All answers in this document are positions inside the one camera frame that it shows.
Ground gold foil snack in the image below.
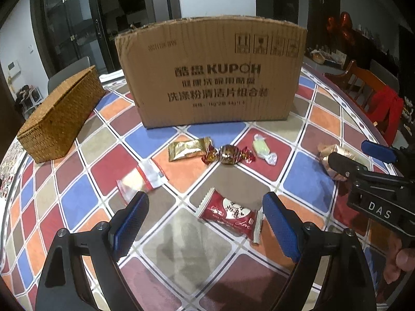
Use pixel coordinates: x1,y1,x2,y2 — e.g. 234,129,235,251
317,143,370,183

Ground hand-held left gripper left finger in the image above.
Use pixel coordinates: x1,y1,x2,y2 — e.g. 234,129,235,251
34,191,150,311

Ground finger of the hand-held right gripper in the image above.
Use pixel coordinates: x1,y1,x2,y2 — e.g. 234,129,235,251
361,140,399,164
327,152,370,182

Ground white shoe rack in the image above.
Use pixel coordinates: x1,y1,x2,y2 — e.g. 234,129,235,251
15,84,44,120

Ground dark red heart snack packet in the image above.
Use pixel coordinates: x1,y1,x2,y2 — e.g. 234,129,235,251
196,187,264,245

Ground white low cabinet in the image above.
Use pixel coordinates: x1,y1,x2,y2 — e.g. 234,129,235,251
305,47,349,72

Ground woven wicker lidded basket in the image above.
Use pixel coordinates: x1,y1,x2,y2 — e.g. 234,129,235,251
17,65,107,164

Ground gold snack packet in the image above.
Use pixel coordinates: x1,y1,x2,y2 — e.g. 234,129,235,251
168,137,217,162

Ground red foil balloons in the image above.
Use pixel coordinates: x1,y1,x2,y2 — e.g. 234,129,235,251
326,11,355,46

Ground grey dining chair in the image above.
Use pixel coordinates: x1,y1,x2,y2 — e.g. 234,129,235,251
48,56,93,94
370,59,400,94

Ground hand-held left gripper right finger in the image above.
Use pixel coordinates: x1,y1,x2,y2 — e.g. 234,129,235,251
262,192,378,311

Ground red cloth on chair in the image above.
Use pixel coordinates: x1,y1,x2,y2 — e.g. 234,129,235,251
366,86,404,138

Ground checkered colourful tablecloth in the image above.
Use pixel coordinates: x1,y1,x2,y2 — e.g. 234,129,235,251
0,61,403,311

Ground person's right hand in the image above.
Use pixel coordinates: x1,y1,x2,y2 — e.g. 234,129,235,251
383,233,415,295

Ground clear packet with yellow cake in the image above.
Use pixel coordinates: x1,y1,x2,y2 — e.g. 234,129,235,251
117,160,169,206

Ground dark framed glass sliding door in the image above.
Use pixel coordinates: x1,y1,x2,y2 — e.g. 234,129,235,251
31,0,120,78

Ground brown red twist candy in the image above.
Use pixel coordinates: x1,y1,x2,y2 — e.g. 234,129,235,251
202,144,257,166

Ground brown cardboard box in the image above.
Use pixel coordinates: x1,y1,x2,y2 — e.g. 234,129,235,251
114,16,308,130

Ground floral patterned placemat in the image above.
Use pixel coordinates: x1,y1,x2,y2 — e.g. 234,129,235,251
0,143,25,201

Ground green candy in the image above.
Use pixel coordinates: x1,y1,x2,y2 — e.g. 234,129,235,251
253,134,279,165

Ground brown wooden chair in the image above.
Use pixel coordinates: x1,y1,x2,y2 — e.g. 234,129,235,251
324,60,399,117

